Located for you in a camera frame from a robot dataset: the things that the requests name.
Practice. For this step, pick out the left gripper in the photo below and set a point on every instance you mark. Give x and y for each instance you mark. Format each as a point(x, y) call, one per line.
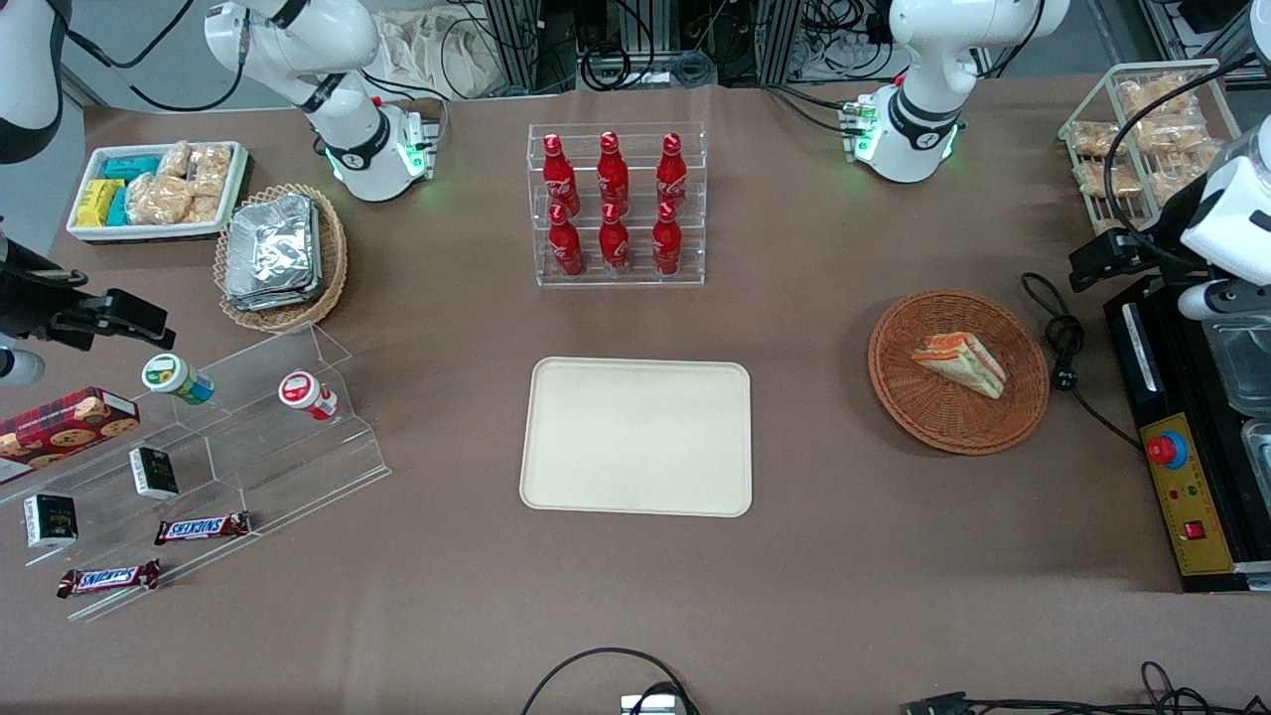
point(1168, 235)

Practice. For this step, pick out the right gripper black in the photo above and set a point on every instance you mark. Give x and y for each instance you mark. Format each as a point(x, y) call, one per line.
point(28, 303)

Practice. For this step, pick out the triangular sandwich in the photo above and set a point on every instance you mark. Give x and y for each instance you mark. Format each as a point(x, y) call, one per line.
point(963, 362)

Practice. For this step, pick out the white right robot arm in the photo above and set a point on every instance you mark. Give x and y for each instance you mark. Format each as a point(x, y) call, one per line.
point(348, 129)

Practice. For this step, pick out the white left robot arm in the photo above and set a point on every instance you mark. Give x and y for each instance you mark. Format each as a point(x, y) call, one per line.
point(923, 60)

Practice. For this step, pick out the light tan wicker basket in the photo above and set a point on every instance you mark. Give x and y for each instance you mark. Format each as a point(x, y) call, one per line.
point(333, 258)

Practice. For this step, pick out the dark brown round wicker basket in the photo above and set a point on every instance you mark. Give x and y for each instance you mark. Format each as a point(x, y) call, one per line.
point(923, 407)

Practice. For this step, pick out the cream rectangular tray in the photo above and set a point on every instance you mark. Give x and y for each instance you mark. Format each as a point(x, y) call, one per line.
point(635, 437)

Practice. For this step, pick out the white rectangular bin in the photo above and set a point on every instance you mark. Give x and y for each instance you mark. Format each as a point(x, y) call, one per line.
point(139, 232)

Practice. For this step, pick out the bagged bread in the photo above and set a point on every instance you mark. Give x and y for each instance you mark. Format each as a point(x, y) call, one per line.
point(1172, 134)
point(1127, 181)
point(1152, 94)
point(1172, 179)
point(1095, 139)

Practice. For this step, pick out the yellow snack packet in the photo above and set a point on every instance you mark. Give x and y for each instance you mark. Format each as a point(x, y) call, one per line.
point(96, 214)
point(104, 192)

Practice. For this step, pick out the teal snack packet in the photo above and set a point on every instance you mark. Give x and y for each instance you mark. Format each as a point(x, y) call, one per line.
point(119, 209)
point(129, 167)

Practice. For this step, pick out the green label white lid jar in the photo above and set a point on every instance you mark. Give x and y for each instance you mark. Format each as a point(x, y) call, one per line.
point(169, 375)

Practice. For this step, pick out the clear bag of crackers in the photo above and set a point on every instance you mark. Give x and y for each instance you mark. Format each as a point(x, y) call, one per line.
point(203, 209)
point(159, 199)
point(211, 169)
point(175, 159)

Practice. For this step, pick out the red tartan cookie box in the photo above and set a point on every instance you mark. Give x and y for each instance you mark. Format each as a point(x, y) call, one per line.
point(60, 432)

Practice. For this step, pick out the clear rectangular tub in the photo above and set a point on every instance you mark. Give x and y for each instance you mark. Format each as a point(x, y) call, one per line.
point(1246, 367)
point(1259, 452)

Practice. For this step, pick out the silver foil packet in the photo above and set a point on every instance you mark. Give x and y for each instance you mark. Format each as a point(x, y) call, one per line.
point(316, 268)
point(268, 248)

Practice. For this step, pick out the small black box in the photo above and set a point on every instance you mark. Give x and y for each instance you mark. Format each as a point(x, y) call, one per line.
point(154, 474)
point(50, 521)

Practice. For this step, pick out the red label white lid jar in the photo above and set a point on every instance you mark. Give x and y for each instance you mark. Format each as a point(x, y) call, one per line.
point(301, 391)

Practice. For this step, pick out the clear acrylic stepped display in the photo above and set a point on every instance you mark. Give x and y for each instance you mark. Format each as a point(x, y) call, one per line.
point(258, 467)

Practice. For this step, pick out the Snickers chocolate bar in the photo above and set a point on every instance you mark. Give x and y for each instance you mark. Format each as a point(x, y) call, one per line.
point(109, 578)
point(202, 528)

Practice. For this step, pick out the black machine with yellow panel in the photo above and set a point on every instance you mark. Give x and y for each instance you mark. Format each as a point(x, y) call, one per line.
point(1187, 516)

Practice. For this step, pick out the white cloth bag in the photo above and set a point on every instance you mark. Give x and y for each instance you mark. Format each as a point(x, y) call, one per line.
point(437, 55)

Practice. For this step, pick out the red cola bottle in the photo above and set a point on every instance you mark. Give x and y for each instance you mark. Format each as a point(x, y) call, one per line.
point(559, 179)
point(613, 174)
point(667, 246)
point(567, 248)
point(672, 174)
point(615, 246)

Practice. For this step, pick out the clear acrylic bottle rack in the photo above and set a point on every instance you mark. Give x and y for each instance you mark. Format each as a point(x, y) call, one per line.
point(635, 281)

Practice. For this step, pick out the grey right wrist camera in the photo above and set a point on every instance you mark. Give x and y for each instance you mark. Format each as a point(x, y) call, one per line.
point(18, 367)

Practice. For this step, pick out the aluminium frame post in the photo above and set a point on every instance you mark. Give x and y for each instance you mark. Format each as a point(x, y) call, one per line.
point(779, 40)
point(526, 40)

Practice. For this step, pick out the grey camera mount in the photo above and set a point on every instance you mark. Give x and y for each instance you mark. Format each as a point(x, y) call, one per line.
point(650, 706)

